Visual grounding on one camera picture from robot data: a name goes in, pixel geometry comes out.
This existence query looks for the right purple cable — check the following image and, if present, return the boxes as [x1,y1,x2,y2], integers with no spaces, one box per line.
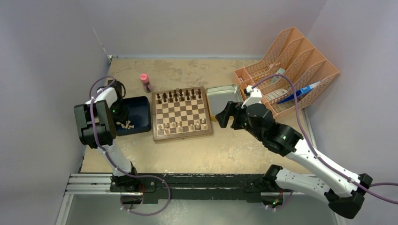
[252,74,398,206]

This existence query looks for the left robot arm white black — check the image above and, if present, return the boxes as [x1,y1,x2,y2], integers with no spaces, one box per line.
[74,76,140,192]

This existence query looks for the pink capped bottle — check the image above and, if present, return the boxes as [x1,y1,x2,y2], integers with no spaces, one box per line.
[139,74,152,93]

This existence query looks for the purple cable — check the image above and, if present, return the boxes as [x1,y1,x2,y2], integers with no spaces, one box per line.
[89,75,172,218]
[252,74,398,206]

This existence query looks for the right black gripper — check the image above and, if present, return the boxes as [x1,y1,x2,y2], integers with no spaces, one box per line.
[216,102,265,142]

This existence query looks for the dark blue tin lid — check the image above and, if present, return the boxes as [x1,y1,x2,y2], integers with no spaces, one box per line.
[116,96,152,136]

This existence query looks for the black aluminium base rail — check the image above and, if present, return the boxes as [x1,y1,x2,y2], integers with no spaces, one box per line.
[64,172,330,206]

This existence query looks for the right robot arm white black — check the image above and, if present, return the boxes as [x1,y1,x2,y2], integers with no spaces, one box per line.
[216,101,373,219]

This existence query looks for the orange plastic file organizer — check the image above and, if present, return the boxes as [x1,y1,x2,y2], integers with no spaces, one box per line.
[232,27,340,119]

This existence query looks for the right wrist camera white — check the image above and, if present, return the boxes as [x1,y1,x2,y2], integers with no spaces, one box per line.
[242,85,262,108]

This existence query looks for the white card pack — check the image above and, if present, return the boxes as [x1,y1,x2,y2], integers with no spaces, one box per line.
[271,68,285,83]

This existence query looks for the gold metal tin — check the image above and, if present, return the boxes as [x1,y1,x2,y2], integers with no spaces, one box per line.
[206,84,243,121]

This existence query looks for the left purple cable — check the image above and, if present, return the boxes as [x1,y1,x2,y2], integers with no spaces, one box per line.
[89,75,172,218]

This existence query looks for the wooden chess board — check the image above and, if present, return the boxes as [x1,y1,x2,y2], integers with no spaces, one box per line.
[152,86,213,143]

